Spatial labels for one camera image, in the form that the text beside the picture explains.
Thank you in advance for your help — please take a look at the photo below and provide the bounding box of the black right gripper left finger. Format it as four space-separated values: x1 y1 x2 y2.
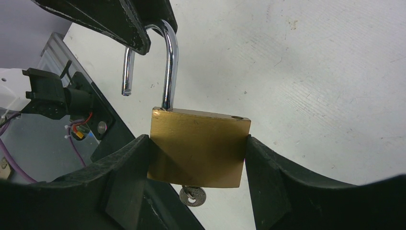
0 135 203 230

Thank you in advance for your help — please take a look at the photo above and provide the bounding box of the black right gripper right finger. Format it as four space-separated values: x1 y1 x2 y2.
245 136 406 230

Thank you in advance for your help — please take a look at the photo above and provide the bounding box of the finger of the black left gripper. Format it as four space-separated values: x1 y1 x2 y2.
34 0 151 55
133 0 178 32

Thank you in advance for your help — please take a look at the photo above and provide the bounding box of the silver key with ring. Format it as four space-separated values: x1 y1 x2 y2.
179 185 206 207

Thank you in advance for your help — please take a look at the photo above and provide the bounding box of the large brass padlock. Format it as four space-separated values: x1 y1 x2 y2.
121 19 251 188

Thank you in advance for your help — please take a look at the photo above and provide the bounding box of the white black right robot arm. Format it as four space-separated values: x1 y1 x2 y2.
0 68 406 230

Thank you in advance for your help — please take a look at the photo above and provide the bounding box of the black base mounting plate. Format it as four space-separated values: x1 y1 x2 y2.
68 71 135 162

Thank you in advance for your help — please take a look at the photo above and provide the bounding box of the aluminium table frame rail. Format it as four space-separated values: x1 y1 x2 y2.
36 32 79 77

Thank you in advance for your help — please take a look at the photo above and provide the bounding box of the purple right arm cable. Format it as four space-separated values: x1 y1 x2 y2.
0 113 88 185

